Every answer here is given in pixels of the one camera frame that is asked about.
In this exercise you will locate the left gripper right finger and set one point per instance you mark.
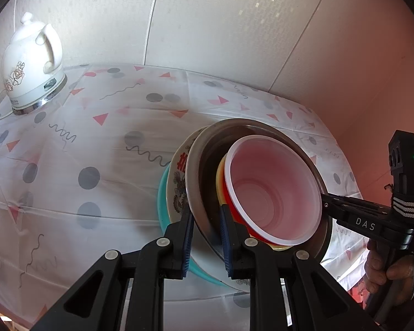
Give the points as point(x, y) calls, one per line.
point(288, 291)

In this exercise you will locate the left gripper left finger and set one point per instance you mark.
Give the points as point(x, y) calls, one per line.
point(125, 291)

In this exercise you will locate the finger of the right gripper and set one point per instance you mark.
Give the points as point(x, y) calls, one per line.
point(345, 210)

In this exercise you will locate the stainless steel bowl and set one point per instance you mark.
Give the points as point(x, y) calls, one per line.
point(204, 157)

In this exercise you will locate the large white dragon plate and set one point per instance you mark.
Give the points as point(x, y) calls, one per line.
point(176, 190)

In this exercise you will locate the yellow plastic bowl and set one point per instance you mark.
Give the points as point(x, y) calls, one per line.
point(224, 199)

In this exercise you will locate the red plastic bowl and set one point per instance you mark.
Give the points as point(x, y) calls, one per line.
point(273, 190)

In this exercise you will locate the person's right hand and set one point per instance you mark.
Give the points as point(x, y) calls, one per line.
point(376, 274)

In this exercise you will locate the teal plastic plate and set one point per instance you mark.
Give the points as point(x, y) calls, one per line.
point(165, 206)

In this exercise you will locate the patterned white tablecloth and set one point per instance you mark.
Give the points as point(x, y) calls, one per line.
point(80, 175)

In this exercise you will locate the white ceramic electric kettle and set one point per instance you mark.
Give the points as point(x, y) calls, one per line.
point(32, 65)

